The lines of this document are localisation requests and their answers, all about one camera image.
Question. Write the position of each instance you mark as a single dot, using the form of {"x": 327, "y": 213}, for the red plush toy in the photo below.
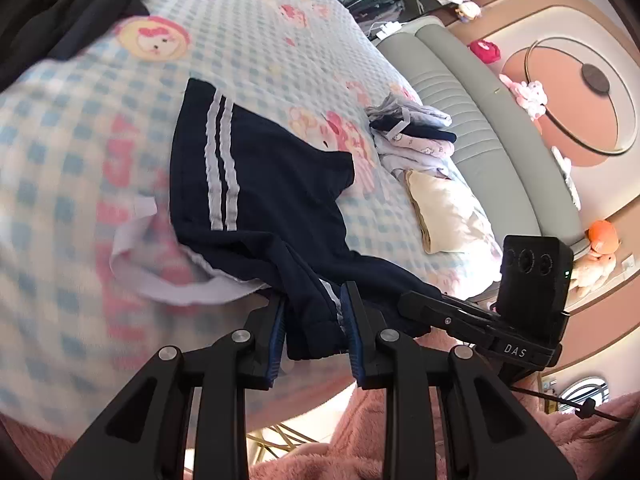
{"x": 485, "y": 51}

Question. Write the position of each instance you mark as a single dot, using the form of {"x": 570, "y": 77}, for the round wall lamp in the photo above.
{"x": 595, "y": 77}

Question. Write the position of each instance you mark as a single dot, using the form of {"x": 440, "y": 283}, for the blue checked printed blanket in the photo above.
{"x": 75, "y": 185}

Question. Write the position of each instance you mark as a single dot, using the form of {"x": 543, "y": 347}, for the cream folded cloth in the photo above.
{"x": 450, "y": 210}

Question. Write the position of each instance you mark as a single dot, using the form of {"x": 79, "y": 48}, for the pink bed sheet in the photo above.
{"x": 30, "y": 447}

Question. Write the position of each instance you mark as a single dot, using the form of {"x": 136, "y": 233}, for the black clothes pile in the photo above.
{"x": 45, "y": 5}

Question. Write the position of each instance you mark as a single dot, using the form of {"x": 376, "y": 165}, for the pink bunny plush toy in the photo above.
{"x": 527, "y": 94}

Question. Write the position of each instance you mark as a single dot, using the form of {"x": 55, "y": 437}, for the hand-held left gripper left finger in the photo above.
{"x": 277, "y": 330}

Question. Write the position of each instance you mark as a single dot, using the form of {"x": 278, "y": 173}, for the white cloth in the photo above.
{"x": 190, "y": 292}

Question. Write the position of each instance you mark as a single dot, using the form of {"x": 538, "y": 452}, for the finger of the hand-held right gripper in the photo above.
{"x": 425, "y": 305}

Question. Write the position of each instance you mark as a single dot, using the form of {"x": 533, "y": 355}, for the grey padded headboard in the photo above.
{"x": 475, "y": 120}

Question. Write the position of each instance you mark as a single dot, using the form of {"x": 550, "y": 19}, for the orange plush toy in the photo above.
{"x": 604, "y": 235}

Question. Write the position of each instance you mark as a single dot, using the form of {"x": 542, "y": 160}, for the white plush toy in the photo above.
{"x": 567, "y": 175}

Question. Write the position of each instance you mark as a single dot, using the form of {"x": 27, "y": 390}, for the pale pink plush toy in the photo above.
{"x": 590, "y": 272}

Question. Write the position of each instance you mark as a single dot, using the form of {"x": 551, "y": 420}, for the navy white striped shorts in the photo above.
{"x": 270, "y": 170}

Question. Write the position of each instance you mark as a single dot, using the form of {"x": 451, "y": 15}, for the pile of folded clothes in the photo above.
{"x": 420, "y": 150}

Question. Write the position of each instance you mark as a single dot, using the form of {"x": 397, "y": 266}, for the small cream plush toy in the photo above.
{"x": 469, "y": 11}

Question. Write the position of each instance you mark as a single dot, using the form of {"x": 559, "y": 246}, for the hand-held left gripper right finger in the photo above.
{"x": 350, "y": 330}

